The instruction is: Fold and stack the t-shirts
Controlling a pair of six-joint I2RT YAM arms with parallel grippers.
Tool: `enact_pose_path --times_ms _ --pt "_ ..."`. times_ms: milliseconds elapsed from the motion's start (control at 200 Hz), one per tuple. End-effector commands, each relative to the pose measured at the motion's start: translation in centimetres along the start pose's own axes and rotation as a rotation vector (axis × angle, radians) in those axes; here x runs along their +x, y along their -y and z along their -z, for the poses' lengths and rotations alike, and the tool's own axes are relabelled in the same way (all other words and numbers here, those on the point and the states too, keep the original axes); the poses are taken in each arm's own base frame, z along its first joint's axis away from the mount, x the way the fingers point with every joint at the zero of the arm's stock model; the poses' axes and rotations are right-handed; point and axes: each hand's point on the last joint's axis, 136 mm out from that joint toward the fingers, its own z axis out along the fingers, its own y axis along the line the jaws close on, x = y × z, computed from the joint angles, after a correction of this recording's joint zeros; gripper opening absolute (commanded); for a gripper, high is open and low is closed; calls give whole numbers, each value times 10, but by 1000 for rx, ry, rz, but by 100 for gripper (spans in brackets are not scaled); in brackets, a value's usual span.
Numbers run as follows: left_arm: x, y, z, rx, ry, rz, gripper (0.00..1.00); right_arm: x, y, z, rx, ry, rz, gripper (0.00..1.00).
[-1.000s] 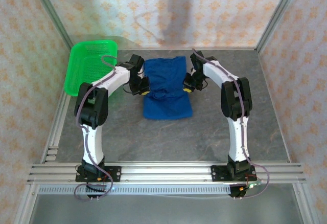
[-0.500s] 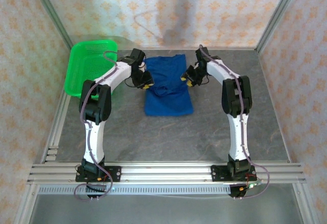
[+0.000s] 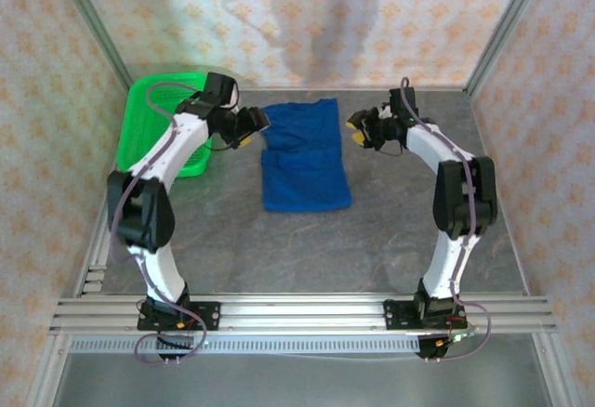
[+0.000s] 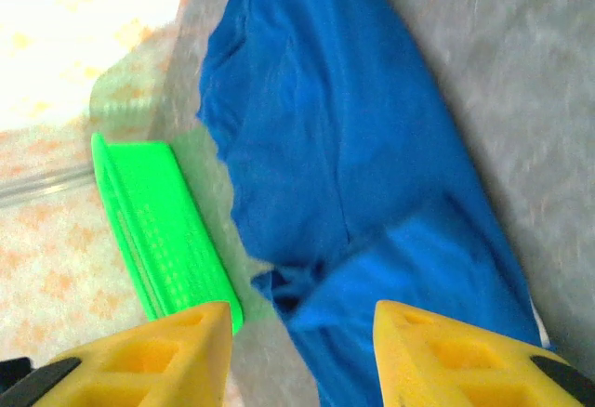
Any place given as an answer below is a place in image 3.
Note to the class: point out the aluminium frame post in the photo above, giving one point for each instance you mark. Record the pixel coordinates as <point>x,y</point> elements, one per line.
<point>90,21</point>
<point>506,26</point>

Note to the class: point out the black mounting bracket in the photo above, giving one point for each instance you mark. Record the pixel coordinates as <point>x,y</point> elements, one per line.
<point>430,349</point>
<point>171,358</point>

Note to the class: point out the aluminium mounting rail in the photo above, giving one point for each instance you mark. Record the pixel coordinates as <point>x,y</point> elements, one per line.
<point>302,314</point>

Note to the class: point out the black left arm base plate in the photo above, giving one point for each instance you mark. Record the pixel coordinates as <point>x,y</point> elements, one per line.
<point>207,316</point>

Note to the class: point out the green plastic basket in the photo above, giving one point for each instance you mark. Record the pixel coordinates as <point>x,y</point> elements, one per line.
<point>139,128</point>

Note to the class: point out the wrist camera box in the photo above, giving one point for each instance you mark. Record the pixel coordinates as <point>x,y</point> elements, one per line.
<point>234,96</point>
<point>385,111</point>

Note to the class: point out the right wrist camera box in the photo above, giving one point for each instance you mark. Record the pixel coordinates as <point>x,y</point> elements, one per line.
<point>385,111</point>

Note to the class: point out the blue t-shirt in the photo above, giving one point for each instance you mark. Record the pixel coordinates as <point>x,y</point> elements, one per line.
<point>304,174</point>

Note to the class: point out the aluminium frame bar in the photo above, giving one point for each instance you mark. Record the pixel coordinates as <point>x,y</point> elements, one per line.
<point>362,87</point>

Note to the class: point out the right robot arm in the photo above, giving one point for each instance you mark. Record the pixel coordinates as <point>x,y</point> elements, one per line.
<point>465,202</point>

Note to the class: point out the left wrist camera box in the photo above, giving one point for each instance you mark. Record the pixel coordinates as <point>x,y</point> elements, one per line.
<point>234,96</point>

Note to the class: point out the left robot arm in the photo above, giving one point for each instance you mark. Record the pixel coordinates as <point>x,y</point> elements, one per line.
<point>144,212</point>

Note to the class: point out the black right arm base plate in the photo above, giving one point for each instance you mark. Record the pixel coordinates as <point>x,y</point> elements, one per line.
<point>397,315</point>

